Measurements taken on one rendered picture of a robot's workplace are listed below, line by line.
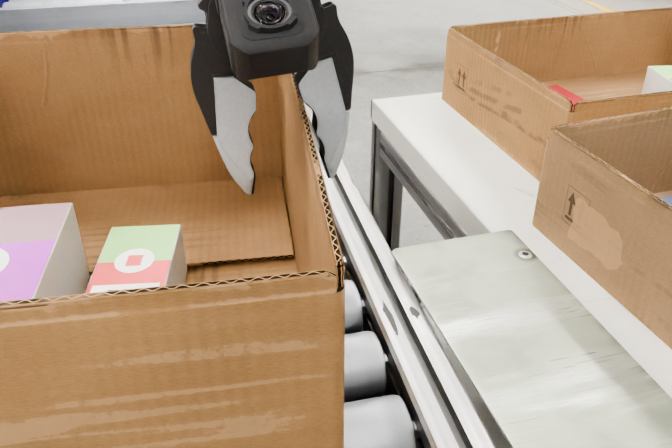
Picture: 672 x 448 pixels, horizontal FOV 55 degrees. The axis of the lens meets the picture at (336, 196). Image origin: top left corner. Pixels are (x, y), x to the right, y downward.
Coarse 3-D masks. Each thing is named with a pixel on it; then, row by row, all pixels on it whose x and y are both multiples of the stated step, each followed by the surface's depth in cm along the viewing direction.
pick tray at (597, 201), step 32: (576, 128) 57; (608, 128) 58; (640, 128) 59; (544, 160) 57; (576, 160) 53; (608, 160) 60; (640, 160) 61; (544, 192) 58; (576, 192) 54; (608, 192) 50; (640, 192) 46; (544, 224) 59; (576, 224) 54; (608, 224) 50; (640, 224) 47; (576, 256) 55; (608, 256) 51; (640, 256) 48; (608, 288) 52; (640, 288) 48; (640, 320) 49
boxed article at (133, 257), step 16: (176, 224) 51; (112, 240) 49; (128, 240) 49; (144, 240) 49; (160, 240) 49; (176, 240) 49; (112, 256) 48; (128, 256) 48; (144, 256) 48; (160, 256) 48; (176, 256) 49; (96, 272) 46; (112, 272) 46; (128, 272) 46; (144, 272) 46; (160, 272) 46; (176, 272) 49; (96, 288) 44; (112, 288) 44; (128, 288) 44
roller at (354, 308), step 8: (344, 280) 54; (352, 288) 53; (352, 296) 52; (352, 304) 52; (360, 304) 52; (352, 312) 52; (360, 312) 52; (352, 320) 52; (360, 320) 52; (352, 328) 52; (360, 328) 52
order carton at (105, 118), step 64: (0, 64) 58; (64, 64) 58; (128, 64) 59; (0, 128) 60; (64, 128) 61; (128, 128) 62; (192, 128) 63; (256, 128) 64; (0, 192) 64; (64, 192) 64; (128, 192) 64; (192, 192) 64; (256, 192) 64; (320, 192) 32; (192, 256) 54; (256, 256) 54; (320, 256) 34; (0, 320) 25; (64, 320) 25; (128, 320) 26; (192, 320) 26; (256, 320) 27; (320, 320) 27; (0, 384) 26; (64, 384) 27; (128, 384) 27; (192, 384) 28; (256, 384) 29; (320, 384) 29
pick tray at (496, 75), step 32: (448, 32) 84; (480, 32) 85; (512, 32) 87; (544, 32) 88; (576, 32) 90; (608, 32) 91; (640, 32) 93; (448, 64) 85; (480, 64) 76; (512, 64) 89; (544, 64) 91; (576, 64) 92; (608, 64) 94; (640, 64) 95; (448, 96) 86; (480, 96) 78; (512, 96) 70; (544, 96) 65; (608, 96) 87; (640, 96) 62; (480, 128) 79; (512, 128) 72; (544, 128) 66
